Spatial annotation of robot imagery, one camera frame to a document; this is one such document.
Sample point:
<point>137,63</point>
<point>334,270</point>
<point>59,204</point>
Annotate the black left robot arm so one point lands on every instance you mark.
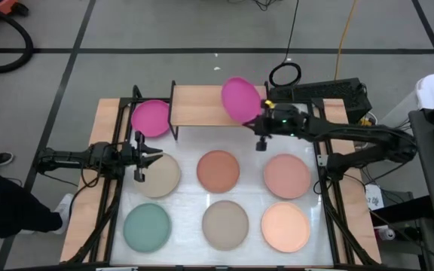
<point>62,156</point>

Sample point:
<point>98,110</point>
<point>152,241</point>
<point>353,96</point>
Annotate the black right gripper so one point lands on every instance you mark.
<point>285,130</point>

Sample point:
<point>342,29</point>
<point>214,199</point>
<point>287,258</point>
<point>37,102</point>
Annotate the yellow tape marker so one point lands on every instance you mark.
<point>269,104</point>

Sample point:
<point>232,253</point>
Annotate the white can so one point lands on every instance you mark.
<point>386,234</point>

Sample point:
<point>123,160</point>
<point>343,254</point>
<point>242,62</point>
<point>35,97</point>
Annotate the wooden shelf with black legs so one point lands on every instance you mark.
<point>198,105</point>

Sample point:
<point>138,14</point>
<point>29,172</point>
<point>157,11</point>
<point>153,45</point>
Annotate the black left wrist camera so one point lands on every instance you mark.
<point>127,150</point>

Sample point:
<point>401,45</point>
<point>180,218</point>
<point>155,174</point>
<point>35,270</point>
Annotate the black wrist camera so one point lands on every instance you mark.
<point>285,113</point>
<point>127,150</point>

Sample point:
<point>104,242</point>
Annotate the terracotta round plate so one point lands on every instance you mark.
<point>218,171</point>

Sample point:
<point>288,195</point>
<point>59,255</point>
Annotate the white table mat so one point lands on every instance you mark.
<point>187,195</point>

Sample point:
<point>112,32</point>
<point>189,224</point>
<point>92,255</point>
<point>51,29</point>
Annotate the yellow plug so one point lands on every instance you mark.
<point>365,121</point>

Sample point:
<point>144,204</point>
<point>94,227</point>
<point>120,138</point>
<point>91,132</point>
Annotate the black aluminium table frame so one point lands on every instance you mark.
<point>121,113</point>

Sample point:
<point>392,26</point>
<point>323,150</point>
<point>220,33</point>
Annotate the magenta round plate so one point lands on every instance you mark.
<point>239,98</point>
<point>151,118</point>

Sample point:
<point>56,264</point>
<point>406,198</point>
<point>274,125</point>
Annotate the black floor box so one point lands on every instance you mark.
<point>405,211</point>

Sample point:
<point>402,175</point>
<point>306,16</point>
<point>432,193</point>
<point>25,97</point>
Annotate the light peach round plate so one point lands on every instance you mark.
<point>285,227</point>

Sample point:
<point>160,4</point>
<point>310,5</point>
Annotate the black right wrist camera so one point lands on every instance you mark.
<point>285,113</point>

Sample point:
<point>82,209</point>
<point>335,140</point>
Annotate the taupe round plate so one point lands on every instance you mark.
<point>225,225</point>

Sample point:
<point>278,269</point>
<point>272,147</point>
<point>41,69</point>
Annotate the teal round plate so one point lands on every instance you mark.
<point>147,227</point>

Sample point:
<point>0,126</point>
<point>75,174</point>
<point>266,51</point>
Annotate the beige round plate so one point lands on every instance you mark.
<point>162,180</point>

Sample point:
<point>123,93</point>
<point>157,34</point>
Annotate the salmon pink round plate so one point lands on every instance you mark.
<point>287,175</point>

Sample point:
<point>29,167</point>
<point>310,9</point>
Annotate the translucent grey plastic cover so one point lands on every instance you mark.
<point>398,111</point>

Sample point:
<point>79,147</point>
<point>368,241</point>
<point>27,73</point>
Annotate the white paper sheet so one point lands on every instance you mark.
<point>374,195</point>

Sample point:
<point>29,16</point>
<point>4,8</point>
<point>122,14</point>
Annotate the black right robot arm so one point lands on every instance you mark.
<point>352,130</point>

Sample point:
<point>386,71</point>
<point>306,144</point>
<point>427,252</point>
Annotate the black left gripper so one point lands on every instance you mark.
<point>139,162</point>

